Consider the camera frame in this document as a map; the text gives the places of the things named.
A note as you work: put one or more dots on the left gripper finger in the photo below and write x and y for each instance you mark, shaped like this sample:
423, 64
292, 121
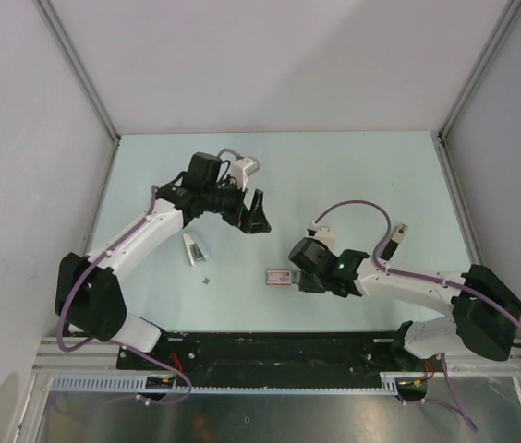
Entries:
255, 224
256, 210

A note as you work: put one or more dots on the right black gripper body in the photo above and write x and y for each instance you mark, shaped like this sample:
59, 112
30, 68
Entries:
312, 283

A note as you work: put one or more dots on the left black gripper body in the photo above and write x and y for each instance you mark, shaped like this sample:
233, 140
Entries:
227, 200

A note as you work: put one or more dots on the red staple box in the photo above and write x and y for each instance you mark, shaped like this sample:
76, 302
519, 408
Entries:
282, 277

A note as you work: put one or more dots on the white stapler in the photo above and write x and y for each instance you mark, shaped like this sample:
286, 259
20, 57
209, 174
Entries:
196, 249

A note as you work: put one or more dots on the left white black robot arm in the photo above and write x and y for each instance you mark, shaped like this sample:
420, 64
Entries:
88, 291

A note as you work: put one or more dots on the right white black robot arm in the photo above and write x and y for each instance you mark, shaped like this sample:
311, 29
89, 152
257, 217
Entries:
477, 311

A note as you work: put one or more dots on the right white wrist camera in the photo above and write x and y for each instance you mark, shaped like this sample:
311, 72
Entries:
323, 234

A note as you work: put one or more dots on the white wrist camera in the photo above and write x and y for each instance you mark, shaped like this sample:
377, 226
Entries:
242, 169
323, 234

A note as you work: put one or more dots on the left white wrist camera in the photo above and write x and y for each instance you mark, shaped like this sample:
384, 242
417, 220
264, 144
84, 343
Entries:
242, 169

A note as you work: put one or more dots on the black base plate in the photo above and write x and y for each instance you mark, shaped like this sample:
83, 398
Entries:
291, 359

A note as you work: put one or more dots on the left aluminium frame post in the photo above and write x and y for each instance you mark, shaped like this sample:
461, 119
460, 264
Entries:
67, 49

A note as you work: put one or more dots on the aluminium frame post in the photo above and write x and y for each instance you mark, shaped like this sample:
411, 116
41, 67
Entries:
67, 49
499, 34

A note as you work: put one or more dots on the white slotted cable duct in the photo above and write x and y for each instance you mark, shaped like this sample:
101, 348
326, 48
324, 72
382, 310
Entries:
156, 384

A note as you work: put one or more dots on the right aluminium frame post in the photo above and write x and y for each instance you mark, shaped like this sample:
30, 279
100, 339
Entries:
499, 34

